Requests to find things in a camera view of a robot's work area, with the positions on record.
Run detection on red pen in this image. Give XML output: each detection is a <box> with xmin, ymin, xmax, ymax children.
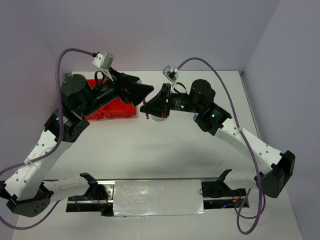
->
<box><xmin>142</xmin><ymin>98</ymin><xmax>150</xmax><ymax>121</ymax></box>

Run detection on red compartment bin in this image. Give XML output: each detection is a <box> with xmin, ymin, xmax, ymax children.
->
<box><xmin>83</xmin><ymin>78</ymin><xmax>139</xmax><ymax>121</ymax></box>

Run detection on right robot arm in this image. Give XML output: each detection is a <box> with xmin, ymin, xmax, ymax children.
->
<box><xmin>140</xmin><ymin>79</ymin><xmax>296</xmax><ymax>198</ymax></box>

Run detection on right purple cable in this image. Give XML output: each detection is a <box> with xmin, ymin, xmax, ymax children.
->
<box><xmin>176</xmin><ymin>57</ymin><xmax>266</xmax><ymax>235</ymax></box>

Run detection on blue round tub far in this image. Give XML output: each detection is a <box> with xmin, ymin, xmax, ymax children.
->
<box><xmin>193</xmin><ymin>113</ymin><xmax>199</xmax><ymax>123</ymax></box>

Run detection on purple cable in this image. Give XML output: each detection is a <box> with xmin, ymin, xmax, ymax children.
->
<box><xmin>176</xmin><ymin>57</ymin><xmax>266</xmax><ymax>235</ymax></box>
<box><xmin>0</xmin><ymin>47</ymin><xmax>97</xmax><ymax>230</ymax></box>

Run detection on large clear tape roll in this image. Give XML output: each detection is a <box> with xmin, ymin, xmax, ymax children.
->
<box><xmin>151</xmin><ymin>115</ymin><xmax>165</xmax><ymax>122</ymax></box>

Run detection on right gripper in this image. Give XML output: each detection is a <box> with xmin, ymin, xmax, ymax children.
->
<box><xmin>139</xmin><ymin>83</ymin><xmax>202</xmax><ymax>118</ymax></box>

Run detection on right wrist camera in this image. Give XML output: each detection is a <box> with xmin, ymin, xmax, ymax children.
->
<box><xmin>162</xmin><ymin>65</ymin><xmax>179</xmax><ymax>83</ymax></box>

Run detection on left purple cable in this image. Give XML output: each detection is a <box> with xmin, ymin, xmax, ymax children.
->
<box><xmin>0</xmin><ymin>47</ymin><xmax>97</xmax><ymax>230</ymax></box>

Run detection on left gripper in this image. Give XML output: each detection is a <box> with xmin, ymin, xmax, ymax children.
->
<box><xmin>80</xmin><ymin>66</ymin><xmax>154</xmax><ymax>118</ymax></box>

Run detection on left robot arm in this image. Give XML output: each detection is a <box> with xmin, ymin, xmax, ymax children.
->
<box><xmin>0</xmin><ymin>70</ymin><xmax>154</xmax><ymax>218</ymax></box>

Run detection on silver foil sheet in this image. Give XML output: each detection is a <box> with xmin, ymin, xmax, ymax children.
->
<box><xmin>113</xmin><ymin>179</ymin><xmax>205</xmax><ymax>217</ymax></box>

